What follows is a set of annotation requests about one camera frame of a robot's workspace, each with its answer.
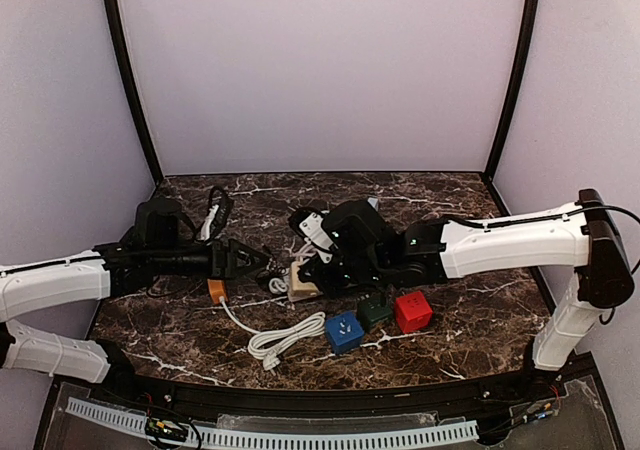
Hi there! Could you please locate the beige cube socket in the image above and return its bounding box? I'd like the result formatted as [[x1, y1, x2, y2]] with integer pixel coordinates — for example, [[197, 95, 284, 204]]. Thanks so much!
[[287, 261, 323, 302]]

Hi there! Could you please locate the orange power strip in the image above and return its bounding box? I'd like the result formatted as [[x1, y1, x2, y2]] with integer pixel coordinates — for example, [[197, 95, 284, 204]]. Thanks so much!
[[207, 279, 229, 305]]

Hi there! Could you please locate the dark green cube socket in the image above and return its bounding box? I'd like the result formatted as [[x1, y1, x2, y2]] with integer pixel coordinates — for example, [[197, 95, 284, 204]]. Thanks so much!
[[356, 293, 393, 333]]

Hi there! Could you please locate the blue cube socket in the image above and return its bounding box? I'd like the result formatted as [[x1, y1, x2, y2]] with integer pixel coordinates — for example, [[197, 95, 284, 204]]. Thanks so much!
[[325, 311, 365, 355]]

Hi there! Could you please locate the red cube socket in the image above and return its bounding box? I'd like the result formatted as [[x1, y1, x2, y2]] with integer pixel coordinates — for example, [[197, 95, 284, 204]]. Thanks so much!
[[394, 291, 433, 334]]

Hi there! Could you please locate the white power cable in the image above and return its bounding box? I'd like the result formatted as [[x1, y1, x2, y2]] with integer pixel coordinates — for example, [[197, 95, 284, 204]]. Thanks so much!
[[219, 297, 327, 373]]

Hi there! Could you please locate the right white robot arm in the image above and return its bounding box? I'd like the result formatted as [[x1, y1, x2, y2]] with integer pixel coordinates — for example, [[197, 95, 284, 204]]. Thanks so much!
[[289, 188, 638, 373]]

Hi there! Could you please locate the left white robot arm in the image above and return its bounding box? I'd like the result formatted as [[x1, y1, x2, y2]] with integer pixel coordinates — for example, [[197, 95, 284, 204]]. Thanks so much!
[[1, 239, 269, 384]]

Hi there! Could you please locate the grey blue power strip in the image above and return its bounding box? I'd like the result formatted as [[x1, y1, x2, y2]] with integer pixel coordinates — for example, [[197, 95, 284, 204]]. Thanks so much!
[[367, 197, 379, 211]]

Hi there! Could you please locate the small circuit board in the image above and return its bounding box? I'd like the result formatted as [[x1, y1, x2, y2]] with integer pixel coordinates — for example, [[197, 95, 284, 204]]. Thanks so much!
[[144, 418, 189, 443]]

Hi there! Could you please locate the white slotted cable duct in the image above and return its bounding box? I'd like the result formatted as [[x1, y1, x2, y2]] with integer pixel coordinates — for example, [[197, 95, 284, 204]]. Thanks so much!
[[65, 397, 480, 450]]

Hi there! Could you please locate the left black frame post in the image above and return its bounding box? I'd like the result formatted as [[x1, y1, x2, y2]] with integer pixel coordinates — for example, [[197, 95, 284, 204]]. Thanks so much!
[[103, 0, 164, 186]]

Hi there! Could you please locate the black frame post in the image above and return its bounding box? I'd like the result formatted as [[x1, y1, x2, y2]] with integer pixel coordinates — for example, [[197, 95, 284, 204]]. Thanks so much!
[[103, 0, 164, 186], [483, 0, 539, 181]]

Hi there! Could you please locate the right black frame post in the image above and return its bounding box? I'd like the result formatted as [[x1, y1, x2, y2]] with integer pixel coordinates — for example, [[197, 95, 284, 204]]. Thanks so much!
[[483, 0, 539, 181]]

